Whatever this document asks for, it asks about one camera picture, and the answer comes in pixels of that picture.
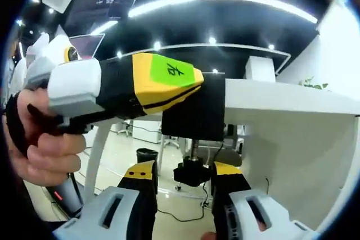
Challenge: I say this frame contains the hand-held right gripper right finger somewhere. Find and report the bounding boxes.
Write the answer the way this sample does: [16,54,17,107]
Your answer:
[210,161,321,240]

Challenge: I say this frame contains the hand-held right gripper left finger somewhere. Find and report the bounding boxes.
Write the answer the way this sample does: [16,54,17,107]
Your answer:
[52,160,159,240]

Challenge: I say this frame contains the black fixed fixture clamp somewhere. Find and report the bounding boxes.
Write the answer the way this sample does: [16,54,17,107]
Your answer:
[161,78,227,187]

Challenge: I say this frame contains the white desk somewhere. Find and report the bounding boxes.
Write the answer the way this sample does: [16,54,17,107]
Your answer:
[83,78,360,234]

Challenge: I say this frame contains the person's left hand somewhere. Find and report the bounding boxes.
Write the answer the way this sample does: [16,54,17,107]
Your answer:
[5,87,87,188]

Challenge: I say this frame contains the black waste bin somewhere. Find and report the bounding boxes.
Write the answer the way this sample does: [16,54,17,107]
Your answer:
[137,148,159,167]

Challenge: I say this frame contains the white square pillar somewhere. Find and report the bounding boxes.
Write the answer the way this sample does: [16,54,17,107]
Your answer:
[246,56,276,83]

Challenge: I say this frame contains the green potted plant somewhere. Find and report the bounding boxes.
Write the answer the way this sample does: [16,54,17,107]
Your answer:
[298,76,330,91]

